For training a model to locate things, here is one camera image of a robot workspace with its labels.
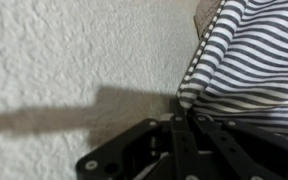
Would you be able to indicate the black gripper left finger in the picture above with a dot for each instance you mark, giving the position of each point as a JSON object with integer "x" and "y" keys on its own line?
{"x": 134, "y": 153}

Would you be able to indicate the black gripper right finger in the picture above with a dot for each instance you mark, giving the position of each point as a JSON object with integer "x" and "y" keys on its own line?
{"x": 247, "y": 153}

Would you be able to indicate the grey white striped garment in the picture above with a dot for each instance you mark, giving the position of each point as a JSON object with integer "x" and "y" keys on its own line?
{"x": 257, "y": 60}

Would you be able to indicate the beige quilted blanket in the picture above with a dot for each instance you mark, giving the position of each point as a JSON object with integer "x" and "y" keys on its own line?
{"x": 205, "y": 11}

